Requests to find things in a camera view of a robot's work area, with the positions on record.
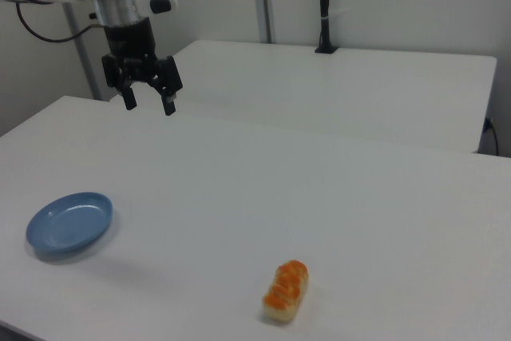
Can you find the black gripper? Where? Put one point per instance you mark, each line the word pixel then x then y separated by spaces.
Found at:
pixel 129 41

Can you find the bread with orange topping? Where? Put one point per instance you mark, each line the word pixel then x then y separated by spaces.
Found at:
pixel 285 293

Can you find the blue plate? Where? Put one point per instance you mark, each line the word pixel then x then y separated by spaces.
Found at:
pixel 68 221

